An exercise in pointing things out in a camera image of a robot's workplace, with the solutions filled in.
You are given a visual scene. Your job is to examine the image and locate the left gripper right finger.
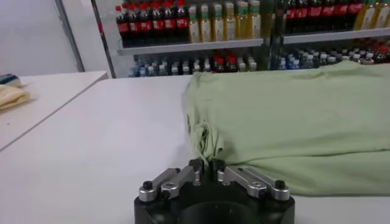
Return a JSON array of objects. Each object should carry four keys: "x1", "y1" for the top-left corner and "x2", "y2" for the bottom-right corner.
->
[{"x1": 211, "y1": 158, "x2": 291, "y2": 202}]

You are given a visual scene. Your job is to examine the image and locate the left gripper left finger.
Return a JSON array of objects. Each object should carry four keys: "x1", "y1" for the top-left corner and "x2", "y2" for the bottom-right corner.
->
[{"x1": 138, "y1": 158, "x2": 205, "y2": 203}]

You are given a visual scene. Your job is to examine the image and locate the pale yellow shirt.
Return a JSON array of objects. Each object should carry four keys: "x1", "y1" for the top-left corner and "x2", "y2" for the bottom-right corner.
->
[{"x1": 0, "y1": 83, "x2": 31, "y2": 111}]

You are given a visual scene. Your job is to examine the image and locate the small dark blue object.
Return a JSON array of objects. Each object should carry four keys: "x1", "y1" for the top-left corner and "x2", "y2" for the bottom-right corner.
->
[{"x1": 0, "y1": 72, "x2": 22, "y2": 89}]

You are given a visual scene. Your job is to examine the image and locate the light green polo shirt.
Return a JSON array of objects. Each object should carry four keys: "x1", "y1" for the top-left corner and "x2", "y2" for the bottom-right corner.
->
[{"x1": 182, "y1": 60, "x2": 390, "y2": 197}]

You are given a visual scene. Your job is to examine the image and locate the grey wall post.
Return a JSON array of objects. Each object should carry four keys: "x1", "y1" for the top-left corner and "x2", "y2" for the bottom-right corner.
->
[{"x1": 54, "y1": 0, "x2": 85, "y2": 73}]

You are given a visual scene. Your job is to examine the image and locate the small red-capped cola bottle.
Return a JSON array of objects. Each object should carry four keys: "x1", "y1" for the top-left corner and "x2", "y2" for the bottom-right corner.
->
[
  {"x1": 377, "y1": 44, "x2": 390, "y2": 64},
  {"x1": 225, "y1": 54, "x2": 238, "y2": 72},
  {"x1": 213, "y1": 54, "x2": 225, "y2": 73}
]

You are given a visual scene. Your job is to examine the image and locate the white drinks shelf unit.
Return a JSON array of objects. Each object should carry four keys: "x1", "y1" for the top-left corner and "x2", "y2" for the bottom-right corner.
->
[
  {"x1": 90, "y1": 0, "x2": 275, "y2": 79},
  {"x1": 268, "y1": 0, "x2": 390, "y2": 71}
]

